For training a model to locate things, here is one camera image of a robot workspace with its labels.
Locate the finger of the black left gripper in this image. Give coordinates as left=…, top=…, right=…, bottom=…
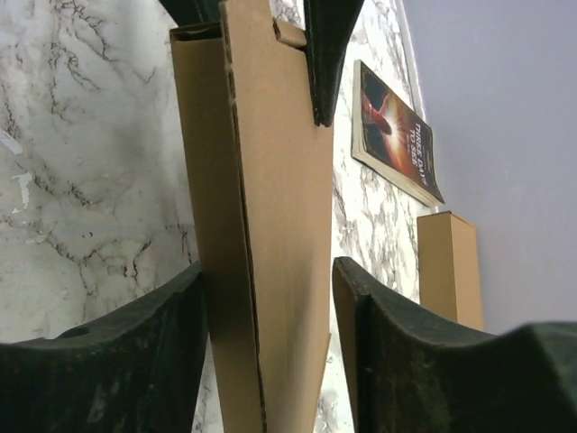
left=304, top=0, right=363, bottom=126
left=160, top=0, right=220, bottom=26

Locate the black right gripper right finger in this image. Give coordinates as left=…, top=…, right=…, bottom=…
left=333, top=257, right=576, bottom=432

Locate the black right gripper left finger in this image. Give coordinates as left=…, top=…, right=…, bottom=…
left=1, top=263, right=207, bottom=432

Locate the cardboard box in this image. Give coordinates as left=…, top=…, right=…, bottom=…
left=170, top=1, right=333, bottom=432
left=417, top=211, right=484, bottom=331

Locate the Three Days To See book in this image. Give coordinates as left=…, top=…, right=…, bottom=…
left=352, top=60, right=444, bottom=207

